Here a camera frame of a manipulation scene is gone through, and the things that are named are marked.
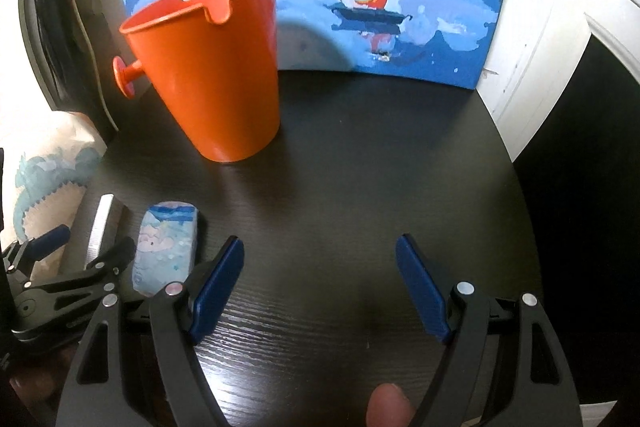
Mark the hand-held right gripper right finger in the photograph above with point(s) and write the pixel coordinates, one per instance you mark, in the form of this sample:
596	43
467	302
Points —
422	287

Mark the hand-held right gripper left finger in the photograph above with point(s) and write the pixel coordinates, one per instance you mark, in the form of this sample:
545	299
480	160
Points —
217	287

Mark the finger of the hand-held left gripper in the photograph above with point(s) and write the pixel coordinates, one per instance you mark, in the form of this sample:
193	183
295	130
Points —
50	241
112	259

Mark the dinosaur print pillow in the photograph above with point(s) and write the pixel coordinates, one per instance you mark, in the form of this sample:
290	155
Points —
50	167

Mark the white panelled door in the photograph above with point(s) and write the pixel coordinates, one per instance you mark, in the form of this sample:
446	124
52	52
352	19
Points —
540	57

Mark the silver nail file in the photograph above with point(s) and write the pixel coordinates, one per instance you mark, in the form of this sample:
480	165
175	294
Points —
102	227

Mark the orange plastic cup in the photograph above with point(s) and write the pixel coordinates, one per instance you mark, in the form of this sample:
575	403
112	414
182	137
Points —
215	82

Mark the black top white nightstand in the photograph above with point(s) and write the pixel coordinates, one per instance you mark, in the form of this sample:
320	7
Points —
350	182

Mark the blue tissue packet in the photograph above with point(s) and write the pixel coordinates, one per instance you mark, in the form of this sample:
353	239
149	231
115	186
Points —
165	247

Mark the person's right hand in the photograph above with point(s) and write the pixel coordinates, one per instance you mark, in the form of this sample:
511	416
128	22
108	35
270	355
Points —
390	407

